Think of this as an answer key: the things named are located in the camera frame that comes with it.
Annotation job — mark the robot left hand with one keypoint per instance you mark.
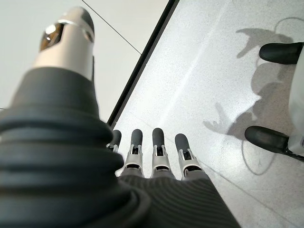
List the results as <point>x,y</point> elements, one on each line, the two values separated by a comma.
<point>59,166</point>

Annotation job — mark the black cabinet plinth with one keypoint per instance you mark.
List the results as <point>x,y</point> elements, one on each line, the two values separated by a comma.
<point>145,57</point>

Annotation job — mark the black robot left foot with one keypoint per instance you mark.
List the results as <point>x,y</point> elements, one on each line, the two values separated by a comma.
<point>263,140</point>

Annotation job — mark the black robot foot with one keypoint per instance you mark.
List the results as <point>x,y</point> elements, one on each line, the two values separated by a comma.
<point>263,140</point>
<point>278,52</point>

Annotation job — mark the black robot right foot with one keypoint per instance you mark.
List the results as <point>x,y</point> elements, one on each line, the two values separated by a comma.
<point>278,52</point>

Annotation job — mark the white robot left leg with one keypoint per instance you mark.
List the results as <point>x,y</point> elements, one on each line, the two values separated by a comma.
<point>297,95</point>

